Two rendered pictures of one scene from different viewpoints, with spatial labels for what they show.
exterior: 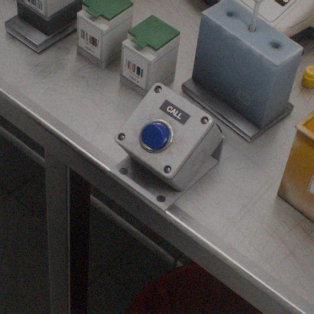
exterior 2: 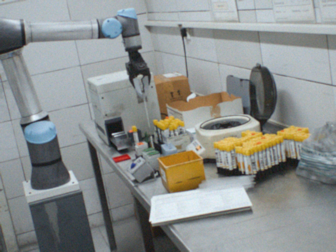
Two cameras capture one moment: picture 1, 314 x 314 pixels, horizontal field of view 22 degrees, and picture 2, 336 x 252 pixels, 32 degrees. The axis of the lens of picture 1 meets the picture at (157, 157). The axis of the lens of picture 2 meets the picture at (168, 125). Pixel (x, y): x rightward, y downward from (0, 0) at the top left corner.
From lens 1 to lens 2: 1.77 m
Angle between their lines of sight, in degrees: 49
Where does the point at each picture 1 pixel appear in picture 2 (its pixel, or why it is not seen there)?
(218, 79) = not seen: hidden behind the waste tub
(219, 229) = (141, 188)
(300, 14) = (200, 152)
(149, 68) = (149, 160)
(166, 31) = (156, 152)
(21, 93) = (124, 171)
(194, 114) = (141, 160)
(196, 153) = (140, 170)
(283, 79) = not seen: hidden behind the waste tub
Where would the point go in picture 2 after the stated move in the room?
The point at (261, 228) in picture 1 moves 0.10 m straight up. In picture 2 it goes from (151, 188) to (146, 161)
